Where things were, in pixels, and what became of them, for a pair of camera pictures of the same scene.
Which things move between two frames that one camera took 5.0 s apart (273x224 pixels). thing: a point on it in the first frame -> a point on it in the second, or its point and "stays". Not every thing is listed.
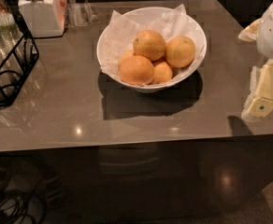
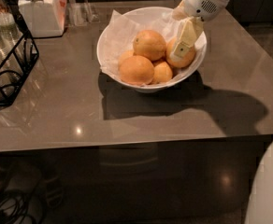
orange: [136, 69] stays
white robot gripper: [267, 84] -> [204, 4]
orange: [180, 51] stays
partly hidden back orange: [126, 54] stays
